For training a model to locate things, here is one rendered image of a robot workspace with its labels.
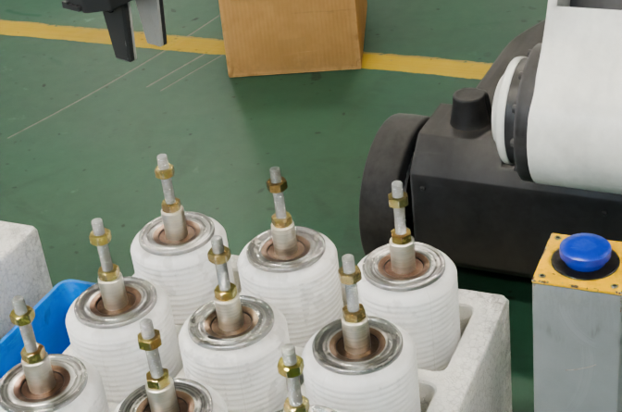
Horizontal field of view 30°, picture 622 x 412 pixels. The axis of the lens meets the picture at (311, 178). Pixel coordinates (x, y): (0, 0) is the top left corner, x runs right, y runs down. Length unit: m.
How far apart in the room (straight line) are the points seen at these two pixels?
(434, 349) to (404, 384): 0.11
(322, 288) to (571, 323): 0.26
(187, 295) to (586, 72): 0.44
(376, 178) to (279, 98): 0.62
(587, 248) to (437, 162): 0.44
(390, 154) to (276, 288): 0.36
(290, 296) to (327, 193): 0.62
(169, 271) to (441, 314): 0.27
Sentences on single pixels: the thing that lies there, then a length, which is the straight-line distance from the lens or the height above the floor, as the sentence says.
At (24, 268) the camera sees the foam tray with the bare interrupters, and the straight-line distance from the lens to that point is 1.36.
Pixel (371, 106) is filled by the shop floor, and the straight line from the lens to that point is 1.92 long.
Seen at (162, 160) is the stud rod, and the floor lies 0.34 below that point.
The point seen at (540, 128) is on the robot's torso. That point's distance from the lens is 1.14.
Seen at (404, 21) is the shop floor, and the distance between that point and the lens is 2.23.
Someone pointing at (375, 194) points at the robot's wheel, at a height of 0.15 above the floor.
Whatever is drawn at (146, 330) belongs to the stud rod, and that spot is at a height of 0.33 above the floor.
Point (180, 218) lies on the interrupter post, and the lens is 1.14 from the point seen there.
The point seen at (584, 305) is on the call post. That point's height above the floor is 0.30.
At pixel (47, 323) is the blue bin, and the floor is 0.09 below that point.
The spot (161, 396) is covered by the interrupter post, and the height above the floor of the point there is 0.28.
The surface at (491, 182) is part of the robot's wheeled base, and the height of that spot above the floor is 0.18.
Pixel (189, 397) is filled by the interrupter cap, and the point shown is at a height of 0.25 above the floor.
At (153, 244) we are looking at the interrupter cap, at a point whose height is 0.25.
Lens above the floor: 0.85
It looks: 30 degrees down
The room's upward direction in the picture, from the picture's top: 7 degrees counter-clockwise
